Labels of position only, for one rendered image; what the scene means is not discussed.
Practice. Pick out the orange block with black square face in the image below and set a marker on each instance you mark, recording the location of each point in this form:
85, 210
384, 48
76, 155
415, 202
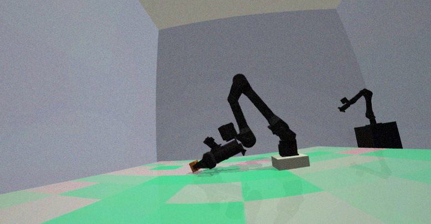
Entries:
192, 164

